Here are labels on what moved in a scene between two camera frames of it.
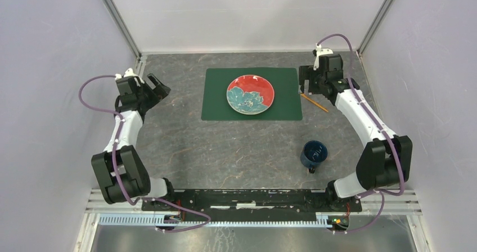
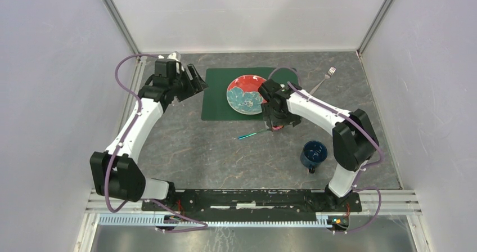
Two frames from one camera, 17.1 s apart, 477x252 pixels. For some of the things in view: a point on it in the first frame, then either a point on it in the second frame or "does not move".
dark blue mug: x=314 y=152 does not move
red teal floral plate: x=250 y=94 does not move
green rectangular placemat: x=287 y=104 does not move
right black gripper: x=306 y=72 to x=268 y=109
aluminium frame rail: x=403 y=203 does not move
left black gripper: x=157 y=94 to x=191 y=90
